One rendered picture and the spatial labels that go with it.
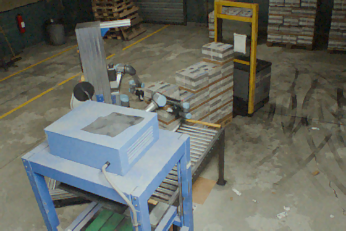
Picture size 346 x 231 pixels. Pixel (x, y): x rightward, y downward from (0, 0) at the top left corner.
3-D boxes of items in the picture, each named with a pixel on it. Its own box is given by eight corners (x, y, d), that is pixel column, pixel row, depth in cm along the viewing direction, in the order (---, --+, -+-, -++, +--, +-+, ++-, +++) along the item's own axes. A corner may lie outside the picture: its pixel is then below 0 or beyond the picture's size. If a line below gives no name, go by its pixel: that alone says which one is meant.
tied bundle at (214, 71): (189, 80, 497) (188, 66, 486) (202, 75, 514) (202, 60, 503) (209, 87, 472) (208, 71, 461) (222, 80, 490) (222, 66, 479)
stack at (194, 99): (151, 152, 485) (146, 101, 445) (203, 120, 555) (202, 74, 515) (170, 162, 460) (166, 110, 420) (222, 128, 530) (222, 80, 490)
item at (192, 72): (175, 72, 468) (175, 71, 468) (189, 67, 485) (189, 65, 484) (194, 78, 444) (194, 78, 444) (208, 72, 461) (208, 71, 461)
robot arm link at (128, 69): (134, 62, 420) (146, 83, 462) (126, 62, 424) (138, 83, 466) (131, 70, 415) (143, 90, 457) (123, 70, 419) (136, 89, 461)
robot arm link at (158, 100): (126, 129, 372) (163, 97, 379) (132, 134, 360) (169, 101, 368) (121, 122, 364) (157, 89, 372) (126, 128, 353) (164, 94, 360)
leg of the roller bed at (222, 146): (220, 180, 421) (220, 135, 388) (224, 181, 419) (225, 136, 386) (218, 183, 417) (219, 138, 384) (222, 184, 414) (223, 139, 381)
